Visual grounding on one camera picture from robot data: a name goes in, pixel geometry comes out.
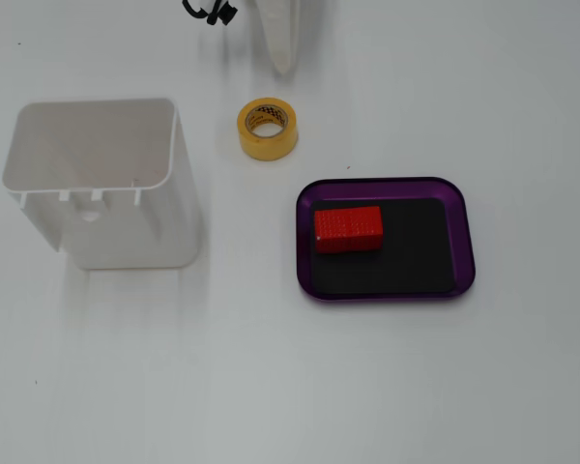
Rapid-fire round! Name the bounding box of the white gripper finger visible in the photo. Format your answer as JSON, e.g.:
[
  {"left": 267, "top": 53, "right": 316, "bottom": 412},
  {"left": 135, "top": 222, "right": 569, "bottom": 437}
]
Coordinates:
[
  {"left": 253, "top": 0, "right": 292, "bottom": 76},
  {"left": 288, "top": 0, "right": 305, "bottom": 69}
]

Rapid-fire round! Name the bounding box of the yellow masking tape roll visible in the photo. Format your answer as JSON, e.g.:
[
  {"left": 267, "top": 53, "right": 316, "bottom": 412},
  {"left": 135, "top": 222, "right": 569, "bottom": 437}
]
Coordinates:
[{"left": 236, "top": 97, "right": 300, "bottom": 161}]

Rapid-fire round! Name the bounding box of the white plastic box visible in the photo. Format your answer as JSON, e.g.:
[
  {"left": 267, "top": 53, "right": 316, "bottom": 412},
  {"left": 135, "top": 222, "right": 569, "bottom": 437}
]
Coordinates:
[{"left": 1, "top": 98, "right": 200, "bottom": 271}]

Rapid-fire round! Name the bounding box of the black zip tie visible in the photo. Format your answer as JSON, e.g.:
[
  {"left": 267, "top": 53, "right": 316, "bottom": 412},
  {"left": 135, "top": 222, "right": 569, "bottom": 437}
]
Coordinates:
[{"left": 181, "top": 0, "right": 239, "bottom": 27}]

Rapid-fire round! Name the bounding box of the red studded block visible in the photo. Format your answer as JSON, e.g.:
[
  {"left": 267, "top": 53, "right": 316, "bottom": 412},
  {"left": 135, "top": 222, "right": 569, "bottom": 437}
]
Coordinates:
[{"left": 313, "top": 205, "right": 385, "bottom": 255}]

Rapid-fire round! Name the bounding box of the black tray mat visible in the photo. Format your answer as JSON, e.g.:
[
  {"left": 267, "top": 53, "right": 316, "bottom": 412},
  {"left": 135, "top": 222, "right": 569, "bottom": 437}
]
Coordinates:
[{"left": 310, "top": 196, "right": 458, "bottom": 297}]

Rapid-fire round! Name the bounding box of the purple metal tray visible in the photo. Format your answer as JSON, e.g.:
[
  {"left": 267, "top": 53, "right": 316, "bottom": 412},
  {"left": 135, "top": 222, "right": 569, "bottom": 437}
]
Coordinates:
[{"left": 295, "top": 176, "right": 477, "bottom": 304}]

